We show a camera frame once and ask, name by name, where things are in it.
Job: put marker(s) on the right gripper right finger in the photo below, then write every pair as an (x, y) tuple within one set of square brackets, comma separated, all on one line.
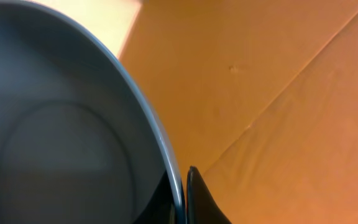
[(200, 205)]

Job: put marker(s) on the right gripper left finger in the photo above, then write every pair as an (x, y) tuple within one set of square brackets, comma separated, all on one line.
[(160, 209)]

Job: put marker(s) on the dark blue plate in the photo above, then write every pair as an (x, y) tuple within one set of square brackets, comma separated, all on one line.
[(79, 143)]

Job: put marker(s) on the brown cardboard box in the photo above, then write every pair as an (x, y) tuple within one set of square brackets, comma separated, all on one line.
[(262, 97)]

